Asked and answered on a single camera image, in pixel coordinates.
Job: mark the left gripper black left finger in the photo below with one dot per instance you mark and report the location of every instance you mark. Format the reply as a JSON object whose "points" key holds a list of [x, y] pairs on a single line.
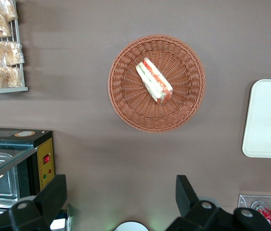
{"points": [[46, 199]]}

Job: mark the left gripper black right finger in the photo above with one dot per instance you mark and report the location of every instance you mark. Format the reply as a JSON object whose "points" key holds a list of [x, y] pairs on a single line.
{"points": [[193, 211]]}

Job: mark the triangle sandwich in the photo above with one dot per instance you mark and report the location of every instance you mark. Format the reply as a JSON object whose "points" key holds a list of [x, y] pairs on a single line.
{"points": [[153, 80]]}

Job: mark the cream plastic serving tray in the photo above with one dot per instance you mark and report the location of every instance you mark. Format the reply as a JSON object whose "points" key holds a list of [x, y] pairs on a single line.
{"points": [[270, 120]]}

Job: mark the round brown wicker basket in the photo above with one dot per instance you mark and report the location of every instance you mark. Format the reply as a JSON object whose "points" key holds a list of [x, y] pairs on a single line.
{"points": [[130, 106]]}

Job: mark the grey metal block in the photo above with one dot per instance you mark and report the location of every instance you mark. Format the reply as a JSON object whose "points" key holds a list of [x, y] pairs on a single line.
{"points": [[58, 223]]}

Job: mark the steel warmer pan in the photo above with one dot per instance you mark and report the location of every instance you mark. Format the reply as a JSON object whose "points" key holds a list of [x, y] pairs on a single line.
{"points": [[3, 187]]}

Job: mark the black glass food warmer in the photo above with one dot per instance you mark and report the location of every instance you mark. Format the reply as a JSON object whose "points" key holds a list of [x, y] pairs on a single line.
{"points": [[45, 149]]}

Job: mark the clear acrylic bottle rack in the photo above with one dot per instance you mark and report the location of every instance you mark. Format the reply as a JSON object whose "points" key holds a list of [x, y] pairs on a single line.
{"points": [[243, 201]]}

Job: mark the red cola bottle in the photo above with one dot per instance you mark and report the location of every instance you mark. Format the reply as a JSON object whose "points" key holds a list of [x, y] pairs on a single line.
{"points": [[270, 219]]}

